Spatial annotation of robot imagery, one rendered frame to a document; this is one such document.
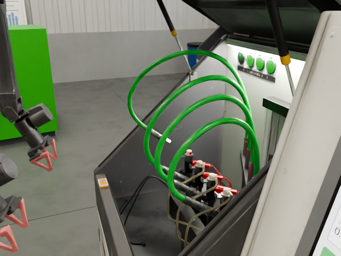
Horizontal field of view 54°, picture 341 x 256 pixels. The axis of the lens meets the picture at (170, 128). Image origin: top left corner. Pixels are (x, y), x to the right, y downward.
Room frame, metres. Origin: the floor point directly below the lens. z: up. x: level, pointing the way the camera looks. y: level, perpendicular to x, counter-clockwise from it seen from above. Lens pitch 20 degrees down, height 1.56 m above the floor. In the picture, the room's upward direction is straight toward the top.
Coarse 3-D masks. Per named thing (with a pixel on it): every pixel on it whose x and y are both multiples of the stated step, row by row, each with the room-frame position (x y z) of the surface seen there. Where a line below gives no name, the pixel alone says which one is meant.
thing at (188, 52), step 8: (168, 56) 1.01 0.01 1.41; (176, 56) 1.01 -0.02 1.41; (216, 56) 1.00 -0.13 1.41; (152, 64) 1.01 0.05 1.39; (224, 64) 1.00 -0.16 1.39; (144, 72) 1.01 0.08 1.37; (232, 72) 1.00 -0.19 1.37; (136, 80) 1.01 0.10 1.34; (240, 80) 0.99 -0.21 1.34; (128, 96) 1.01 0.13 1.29; (128, 104) 1.01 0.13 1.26; (136, 120) 1.01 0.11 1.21; (144, 128) 1.01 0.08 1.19
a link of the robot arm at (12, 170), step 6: (0, 156) 0.71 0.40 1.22; (6, 156) 0.73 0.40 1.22; (0, 162) 0.70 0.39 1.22; (6, 162) 0.72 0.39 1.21; (12, 162) 0.74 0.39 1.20; (0, 168) 0.69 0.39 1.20; (6, 168) 0.70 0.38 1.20; (12, 168) 0.72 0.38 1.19; (0, 174) 0.69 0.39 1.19; (6, 174) 0.69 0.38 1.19; (12, 174) 0.71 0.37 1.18; (0, 180) 0.69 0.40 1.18; (6, 180) 0.69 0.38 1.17
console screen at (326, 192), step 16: (336, 160) 0.47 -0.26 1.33; (336, 176) 0.46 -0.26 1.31; (320, 192) 0.48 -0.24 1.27; (336, 192) 0.45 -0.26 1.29; (320, 208) 0.46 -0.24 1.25; (336, 208) 0.44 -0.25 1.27; (320, 224) 0.45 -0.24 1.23; (336, 224) 0.43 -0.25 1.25; (304, 240) 0.46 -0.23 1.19; (320, 240) 0.44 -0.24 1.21; (336, 240) 0.42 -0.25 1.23
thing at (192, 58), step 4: (188, 44) 7.16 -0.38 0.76; (192, 44) 7.07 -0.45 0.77; (196, 44) 7.07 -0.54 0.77; (200, 44) 7.07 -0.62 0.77; (188, 48) 7.16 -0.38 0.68; (192, 48) 7.05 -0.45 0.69; (196, 48) 7.00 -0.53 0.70; (188, 56) 7.19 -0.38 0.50; (192, 56) 7.06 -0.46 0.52; (188, 60) 7.21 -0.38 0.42; (192, 60) 7.07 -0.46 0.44; (192, 64) 7.07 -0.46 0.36; (188, 68) 7.26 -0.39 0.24
